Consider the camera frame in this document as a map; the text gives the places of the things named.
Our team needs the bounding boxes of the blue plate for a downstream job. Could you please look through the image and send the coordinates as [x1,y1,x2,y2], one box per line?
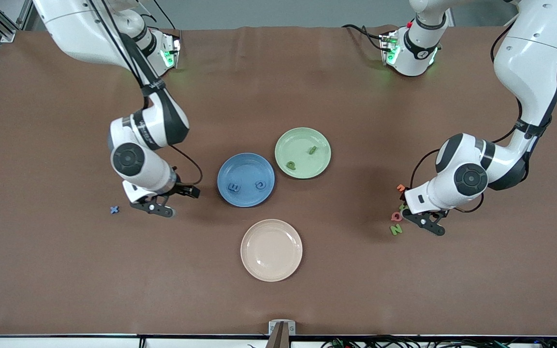
[217,153,276,208]

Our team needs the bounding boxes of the aluminium frame profile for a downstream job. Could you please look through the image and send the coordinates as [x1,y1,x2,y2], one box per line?
[0,0,35,43]

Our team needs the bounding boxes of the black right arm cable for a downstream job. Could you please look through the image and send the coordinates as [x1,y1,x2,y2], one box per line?
[95,0,204,187]

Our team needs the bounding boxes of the green plate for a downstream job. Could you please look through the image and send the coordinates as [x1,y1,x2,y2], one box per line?
[275,127,332,180]

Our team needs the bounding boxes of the brown table cover sheet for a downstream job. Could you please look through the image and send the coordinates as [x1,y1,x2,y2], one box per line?
[0,25,557,336]

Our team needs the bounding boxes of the beige plate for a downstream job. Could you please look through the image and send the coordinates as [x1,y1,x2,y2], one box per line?
[240,219,303,282]

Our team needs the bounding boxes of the white table edge rail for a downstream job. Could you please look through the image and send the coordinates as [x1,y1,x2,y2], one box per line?
[0,333,557,348]

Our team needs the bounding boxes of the tangled black floor cables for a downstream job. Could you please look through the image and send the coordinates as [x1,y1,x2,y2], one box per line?
[321,331,557,348]

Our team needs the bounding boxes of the black looped base cable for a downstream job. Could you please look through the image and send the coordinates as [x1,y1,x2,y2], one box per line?
[341,23,388,51]

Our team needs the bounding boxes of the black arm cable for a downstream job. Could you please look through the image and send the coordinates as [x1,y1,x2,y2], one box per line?
[408,24,523,214]
[95,0,204,187]

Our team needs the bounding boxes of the silver clamp bracket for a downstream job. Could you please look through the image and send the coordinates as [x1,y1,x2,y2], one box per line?
[268,320,296,335]

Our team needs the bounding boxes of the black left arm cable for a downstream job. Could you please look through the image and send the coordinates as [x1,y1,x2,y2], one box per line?
[408,24,523,214]

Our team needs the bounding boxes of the grey tapered post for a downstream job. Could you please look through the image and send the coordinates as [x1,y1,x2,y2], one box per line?
[265,322,291,348]

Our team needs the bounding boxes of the thin black base cable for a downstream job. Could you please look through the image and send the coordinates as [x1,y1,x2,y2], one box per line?
[153,0,178,30]

